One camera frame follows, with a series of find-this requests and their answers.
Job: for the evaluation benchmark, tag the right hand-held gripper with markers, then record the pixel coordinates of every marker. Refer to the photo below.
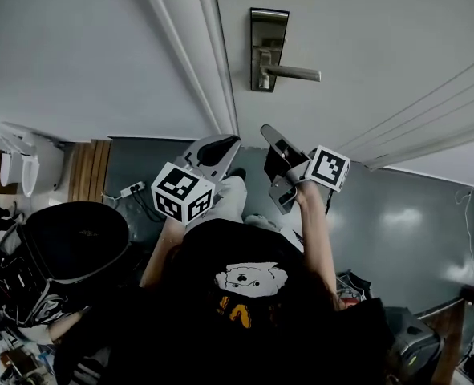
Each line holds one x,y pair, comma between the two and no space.
326,168

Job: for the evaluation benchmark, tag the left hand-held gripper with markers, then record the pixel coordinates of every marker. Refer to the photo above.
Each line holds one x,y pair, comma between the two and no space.
180,195

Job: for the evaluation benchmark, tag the person's right forearm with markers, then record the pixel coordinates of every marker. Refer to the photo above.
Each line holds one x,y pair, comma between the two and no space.
318,239

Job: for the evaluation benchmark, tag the person's left forearm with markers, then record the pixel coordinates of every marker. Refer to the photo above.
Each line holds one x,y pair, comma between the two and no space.
162,251

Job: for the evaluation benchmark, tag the white door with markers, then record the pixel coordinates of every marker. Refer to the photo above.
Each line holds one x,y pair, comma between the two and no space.
373,54

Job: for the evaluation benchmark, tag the person's black shoe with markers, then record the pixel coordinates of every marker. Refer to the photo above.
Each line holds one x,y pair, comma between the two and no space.
237,173

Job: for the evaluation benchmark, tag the person's grey trouser leg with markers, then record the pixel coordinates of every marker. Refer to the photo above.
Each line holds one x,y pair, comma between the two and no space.
230,199

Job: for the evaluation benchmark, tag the white power strip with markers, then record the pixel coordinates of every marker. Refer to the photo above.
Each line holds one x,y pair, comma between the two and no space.
132,189

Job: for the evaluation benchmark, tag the wooden slatted mat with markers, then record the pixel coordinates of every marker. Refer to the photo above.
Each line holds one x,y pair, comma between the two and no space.
89,171

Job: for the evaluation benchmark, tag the person's black printed t-shirt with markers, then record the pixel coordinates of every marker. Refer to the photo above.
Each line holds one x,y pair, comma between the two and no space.
228,315

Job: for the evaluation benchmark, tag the black backpack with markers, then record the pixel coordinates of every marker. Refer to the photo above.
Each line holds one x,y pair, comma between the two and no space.
68,247

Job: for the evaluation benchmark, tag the white toilet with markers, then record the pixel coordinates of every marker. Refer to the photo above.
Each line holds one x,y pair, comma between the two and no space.
32,167

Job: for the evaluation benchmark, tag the grey printer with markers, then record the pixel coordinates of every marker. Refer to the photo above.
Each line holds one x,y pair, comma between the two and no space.
415,345

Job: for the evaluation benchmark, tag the dark wooden chair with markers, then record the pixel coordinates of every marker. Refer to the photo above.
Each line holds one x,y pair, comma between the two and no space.
455,327

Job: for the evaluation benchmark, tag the white door frame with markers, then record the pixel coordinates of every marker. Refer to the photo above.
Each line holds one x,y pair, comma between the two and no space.
196,54

